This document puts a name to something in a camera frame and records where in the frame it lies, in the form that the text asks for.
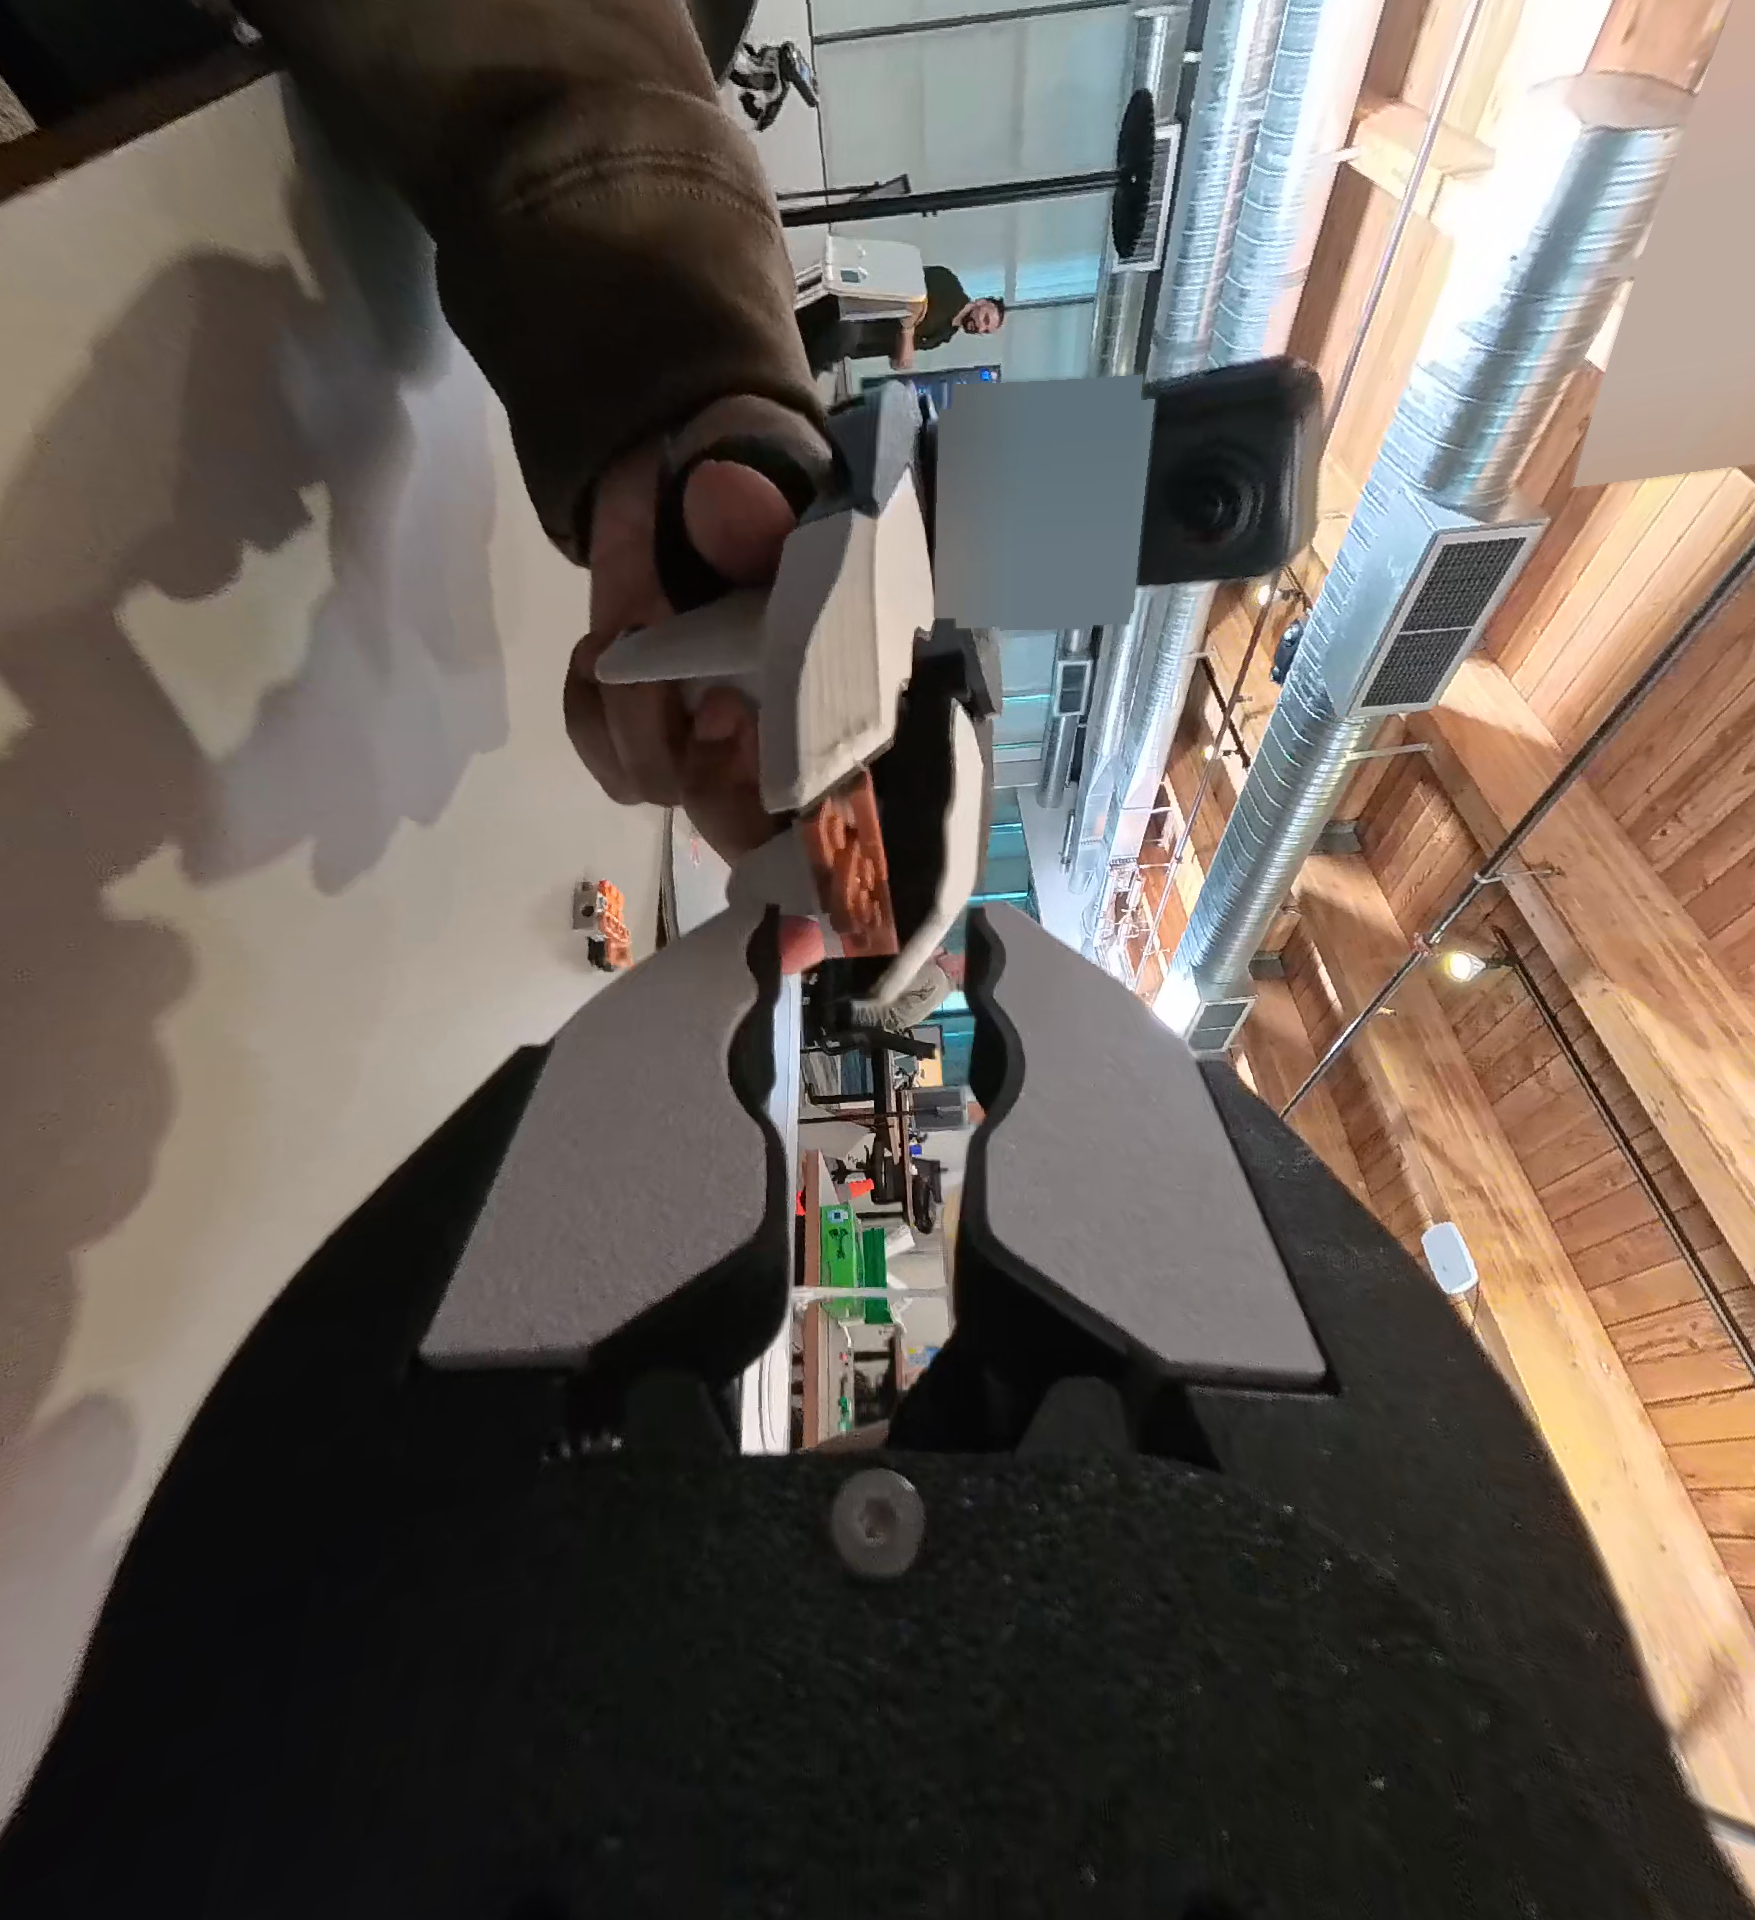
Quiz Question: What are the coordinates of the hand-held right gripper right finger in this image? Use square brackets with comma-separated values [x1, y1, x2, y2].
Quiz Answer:
[959, 904, 1332, 1388]

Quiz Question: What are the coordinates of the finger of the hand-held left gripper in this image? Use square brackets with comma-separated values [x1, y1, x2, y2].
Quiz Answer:
[877, 697, 994, 1002]
[758, 496, 941, 815]

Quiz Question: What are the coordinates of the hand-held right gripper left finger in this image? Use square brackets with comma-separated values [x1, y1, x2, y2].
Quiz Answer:
[418, 904, 799, 1374]

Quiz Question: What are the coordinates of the orange toy brick assembly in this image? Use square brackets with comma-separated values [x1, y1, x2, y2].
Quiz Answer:
[801, 777, 905, 960]

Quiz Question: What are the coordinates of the person's left forearm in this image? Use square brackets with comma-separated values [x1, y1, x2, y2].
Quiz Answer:
[238, 0, 836, 563]

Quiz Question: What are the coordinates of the grey desk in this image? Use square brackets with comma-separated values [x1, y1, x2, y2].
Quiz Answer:
[0, 69, 821, 1892]

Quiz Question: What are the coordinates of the person's left hand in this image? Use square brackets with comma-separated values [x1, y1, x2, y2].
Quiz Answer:
[563, 438, 829, 977]

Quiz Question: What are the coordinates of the white box device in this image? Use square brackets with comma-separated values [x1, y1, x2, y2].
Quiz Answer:
[794, 239, 927, 325]

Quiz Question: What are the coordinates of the green machine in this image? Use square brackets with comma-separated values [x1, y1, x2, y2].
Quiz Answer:
[818, 1194, 897, 1328]

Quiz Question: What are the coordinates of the black pole with disc top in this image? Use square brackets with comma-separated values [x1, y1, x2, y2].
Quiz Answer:
[779, 88, 1182, 278]

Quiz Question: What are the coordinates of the dark legged robot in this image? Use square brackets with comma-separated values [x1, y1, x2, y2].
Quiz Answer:
[728, 40, 824, 119]

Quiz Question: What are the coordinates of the slim metal duct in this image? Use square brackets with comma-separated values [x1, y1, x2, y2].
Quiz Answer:
[1102, 0, 1211, 377]
[1192, 0, 1320, 370]

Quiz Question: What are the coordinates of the large metal duct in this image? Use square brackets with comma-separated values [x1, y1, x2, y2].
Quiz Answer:
[1172, 75, 1697, 1001]

